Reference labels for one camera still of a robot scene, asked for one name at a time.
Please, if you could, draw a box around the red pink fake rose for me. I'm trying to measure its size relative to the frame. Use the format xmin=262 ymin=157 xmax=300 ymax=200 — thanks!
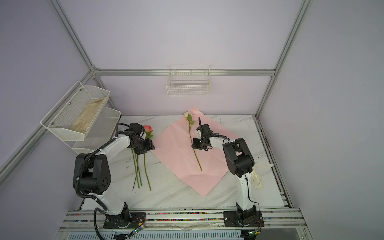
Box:
xmin=144 ymin=125 xmax=153 ymax=191

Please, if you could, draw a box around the pink purple wrapping paper sheet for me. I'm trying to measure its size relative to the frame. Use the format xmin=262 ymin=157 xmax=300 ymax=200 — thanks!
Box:
xmin=152 ymin=108 xmax=239 ymax=197

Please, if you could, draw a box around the white blue fake rose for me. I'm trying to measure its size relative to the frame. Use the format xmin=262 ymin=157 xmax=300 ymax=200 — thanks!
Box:
xmin=131 ymin=148 xmax=140 ymax=190

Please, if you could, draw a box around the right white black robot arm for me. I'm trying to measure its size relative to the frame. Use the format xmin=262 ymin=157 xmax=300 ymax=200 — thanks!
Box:
xmin=192 ymin=119 xmax=260 ymax=211

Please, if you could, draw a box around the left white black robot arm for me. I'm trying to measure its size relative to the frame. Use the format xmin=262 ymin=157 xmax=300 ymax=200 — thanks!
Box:
xmin=73 ymin=123 xmax=155 ymax=217

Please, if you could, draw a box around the white mesh lower shelf basket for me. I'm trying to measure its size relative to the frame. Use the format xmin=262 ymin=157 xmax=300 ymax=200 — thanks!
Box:
xmin=65 ymin=107 xmax=121 ymax=154

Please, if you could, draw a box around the white mesh shelf basket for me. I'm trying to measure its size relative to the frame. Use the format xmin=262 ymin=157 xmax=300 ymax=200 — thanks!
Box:
xmin=40 ymin=82 xmax=110 ymax=142
xmin=65 ymin=107 xmax=121 ymax=154

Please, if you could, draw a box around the beige cloth in basket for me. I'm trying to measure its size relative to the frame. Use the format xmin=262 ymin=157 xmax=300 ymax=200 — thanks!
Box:
xmin=70 ymin=97 xmax=105 ymax=134

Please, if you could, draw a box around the white mesh upper shelf basket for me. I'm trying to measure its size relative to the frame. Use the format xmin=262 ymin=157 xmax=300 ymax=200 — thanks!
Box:
xmin=40 ymin=82 xmax=110 ymax=142

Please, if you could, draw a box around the white ribbon string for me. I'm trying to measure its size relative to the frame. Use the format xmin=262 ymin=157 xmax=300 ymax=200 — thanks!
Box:
xmin=250 ymin=169 xmax=264 ymax=190

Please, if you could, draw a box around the white wire wall basket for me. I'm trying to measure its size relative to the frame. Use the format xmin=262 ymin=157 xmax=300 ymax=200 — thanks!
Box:
xmin=166 ymin=65 xmax=211 ymax=97

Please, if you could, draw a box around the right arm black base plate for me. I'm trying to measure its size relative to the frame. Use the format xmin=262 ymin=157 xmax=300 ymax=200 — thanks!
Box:
xmin=224 ymin=209 xmax=265 ymax=228

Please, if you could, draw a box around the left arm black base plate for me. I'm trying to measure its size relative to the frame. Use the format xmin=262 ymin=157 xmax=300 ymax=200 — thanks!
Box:
xmin=103 ymin=212 xmax=147 ymax=229

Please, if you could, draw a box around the aluminium front rail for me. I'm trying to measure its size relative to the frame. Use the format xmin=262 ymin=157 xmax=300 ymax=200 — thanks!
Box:
xmin=59 ymin=208 xmax=308 ymax=232

